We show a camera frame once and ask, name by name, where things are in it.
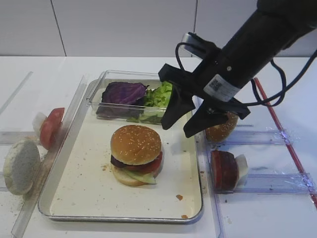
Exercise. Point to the green lettuce on burger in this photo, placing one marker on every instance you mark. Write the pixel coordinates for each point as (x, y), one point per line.
(145, 178)

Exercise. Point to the white onion slice left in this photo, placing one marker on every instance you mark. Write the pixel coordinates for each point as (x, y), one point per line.
(38, 122)

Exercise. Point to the green lettuce in box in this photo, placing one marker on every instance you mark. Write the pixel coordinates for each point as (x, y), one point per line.
(158, 98)

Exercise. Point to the red plastic strip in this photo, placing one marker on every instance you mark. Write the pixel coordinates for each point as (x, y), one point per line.
(291, 150)

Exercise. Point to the purple cabbage leaf in box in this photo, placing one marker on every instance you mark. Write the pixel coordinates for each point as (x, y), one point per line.
(122, 93)

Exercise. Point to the purple cabbage leaf on burger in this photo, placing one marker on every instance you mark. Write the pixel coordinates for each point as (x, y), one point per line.
(117, 163)

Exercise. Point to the clear plastic lettuce box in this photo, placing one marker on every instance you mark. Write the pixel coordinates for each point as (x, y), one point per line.
(95, 98)

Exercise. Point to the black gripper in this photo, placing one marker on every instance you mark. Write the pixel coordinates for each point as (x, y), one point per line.
(210, 82)

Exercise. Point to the bottom bun on tray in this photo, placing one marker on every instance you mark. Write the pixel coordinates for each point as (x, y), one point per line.
(123, 178)

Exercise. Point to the clear rail far left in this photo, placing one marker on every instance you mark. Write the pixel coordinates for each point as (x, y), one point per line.
(15, 92)

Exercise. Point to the clear holder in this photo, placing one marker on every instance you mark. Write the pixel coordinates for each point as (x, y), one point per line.
(255, 137)
(11, 137)
(273, 184)

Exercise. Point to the sesame top bun front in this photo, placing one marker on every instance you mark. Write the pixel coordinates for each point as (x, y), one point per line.
(135, 145)

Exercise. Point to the pale bun bottom left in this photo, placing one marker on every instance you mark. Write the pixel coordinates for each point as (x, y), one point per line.
(21, 166)

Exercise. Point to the clear rail of tray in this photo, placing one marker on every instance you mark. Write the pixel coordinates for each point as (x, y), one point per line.
(31, 198)
(206, 176)

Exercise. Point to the tomato slice on burger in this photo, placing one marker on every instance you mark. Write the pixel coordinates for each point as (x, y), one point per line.
(149, 167)

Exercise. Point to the clear rail left of tray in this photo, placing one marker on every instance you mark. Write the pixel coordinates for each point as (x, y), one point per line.
(31, 198)

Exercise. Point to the red tomato slice left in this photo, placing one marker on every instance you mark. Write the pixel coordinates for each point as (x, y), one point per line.
(50, 127)

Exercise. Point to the sesame bun rear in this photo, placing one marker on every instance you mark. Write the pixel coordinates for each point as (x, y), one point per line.
(219, 133)

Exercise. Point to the white onion slice right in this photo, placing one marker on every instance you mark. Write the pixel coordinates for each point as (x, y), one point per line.
(242, 169)

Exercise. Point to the metal serving tray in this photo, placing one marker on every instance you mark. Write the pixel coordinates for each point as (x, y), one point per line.
(81, 185)

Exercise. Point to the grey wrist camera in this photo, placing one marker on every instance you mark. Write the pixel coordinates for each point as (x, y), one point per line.
(197, 46)

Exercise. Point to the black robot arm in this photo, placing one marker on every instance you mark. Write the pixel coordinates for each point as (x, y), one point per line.
(274, 26)

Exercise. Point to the white onion slice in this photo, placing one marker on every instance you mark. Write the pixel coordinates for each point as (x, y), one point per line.
(38, 122)
(242, 169)

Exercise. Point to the clear holder upper right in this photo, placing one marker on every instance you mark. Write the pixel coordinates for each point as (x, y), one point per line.
(255, 137)

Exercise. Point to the clear holder upper left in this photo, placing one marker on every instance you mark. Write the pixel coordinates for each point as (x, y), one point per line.
(11, 137)

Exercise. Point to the clear rail right of tray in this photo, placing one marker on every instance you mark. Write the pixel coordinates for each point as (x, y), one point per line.
(206, 176)

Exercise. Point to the clear holder lower right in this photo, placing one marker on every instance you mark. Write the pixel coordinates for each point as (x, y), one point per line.
(273, 184)

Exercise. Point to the sesame bun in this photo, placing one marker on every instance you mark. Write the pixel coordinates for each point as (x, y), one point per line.
(219, 133)
(135, 145)

